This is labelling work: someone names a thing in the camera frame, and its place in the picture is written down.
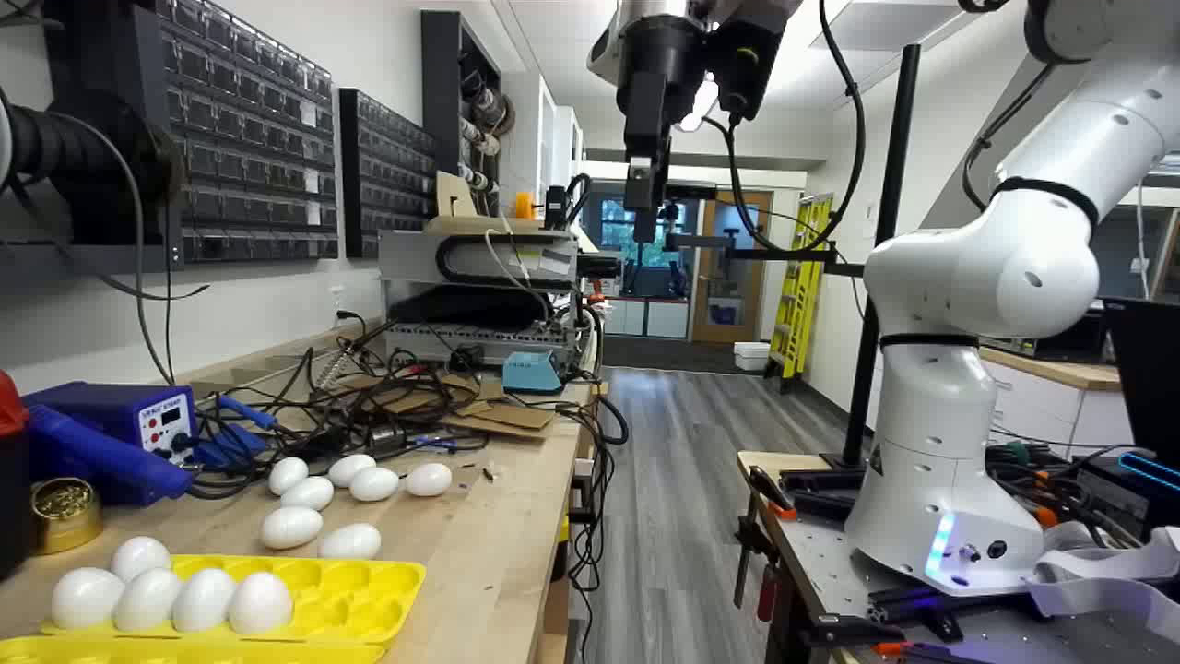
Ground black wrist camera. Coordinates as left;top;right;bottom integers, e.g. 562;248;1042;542
710;0;797;124

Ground black horizontal stand rod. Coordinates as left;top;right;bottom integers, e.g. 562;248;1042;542
668;232;868;275

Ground yellow plastic egg tray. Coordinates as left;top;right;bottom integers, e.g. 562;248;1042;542
0;550;431;664

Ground black bench cable tangle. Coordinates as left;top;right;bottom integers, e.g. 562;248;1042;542
182;309;503;497

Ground blue tool handle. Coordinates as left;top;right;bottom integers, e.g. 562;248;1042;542
23;402;165;508

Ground metal robot mounting table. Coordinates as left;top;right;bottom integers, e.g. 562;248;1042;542
734;445;1180;664

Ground grey bench machine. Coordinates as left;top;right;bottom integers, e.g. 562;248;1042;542
375;216;592;369

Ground brown cardboard pieces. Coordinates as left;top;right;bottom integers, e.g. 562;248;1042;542
436;387;558;445

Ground blue soldering station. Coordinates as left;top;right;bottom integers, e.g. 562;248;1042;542
23;379;202;488

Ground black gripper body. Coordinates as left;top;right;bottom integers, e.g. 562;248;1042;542
615;16;715;161

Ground yellow floor sign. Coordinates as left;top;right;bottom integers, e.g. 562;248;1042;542
769;193;839;385

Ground black wire spool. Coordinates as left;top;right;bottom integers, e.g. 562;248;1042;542
0;86;190;251

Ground red and black toolbox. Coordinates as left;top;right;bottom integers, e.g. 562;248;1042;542
0;366;36;583

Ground small teal box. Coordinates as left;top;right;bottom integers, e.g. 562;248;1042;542
498;348;568;397

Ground large black drawer cabinet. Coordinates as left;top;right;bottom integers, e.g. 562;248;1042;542
40;0;343;269

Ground tall black wall rack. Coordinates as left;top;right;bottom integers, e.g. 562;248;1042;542
416;7;508;240

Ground white bucket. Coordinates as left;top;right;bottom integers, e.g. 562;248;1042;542
731;334;775;376

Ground black laptop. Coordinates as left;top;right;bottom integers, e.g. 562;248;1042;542
1103;291;1180;473

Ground white crumpled cloth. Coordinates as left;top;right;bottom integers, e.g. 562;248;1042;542
1022;525;1180;652

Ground white plastic egg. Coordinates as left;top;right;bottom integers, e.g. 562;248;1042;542
265;452;313;497
112;536;175;586
318;519;389;563
348;465;407;506
324;450;381;489
260;500;327;553
225;573;300;638
47;563;131;633
112;563;186;633
170;563;240;633
402;460;456;500
282;473;338;513

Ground small black drawer cabinet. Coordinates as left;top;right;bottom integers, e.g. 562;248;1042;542
337;86;442;263

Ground black vertical stand post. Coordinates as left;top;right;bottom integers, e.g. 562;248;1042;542
839;40;925;481

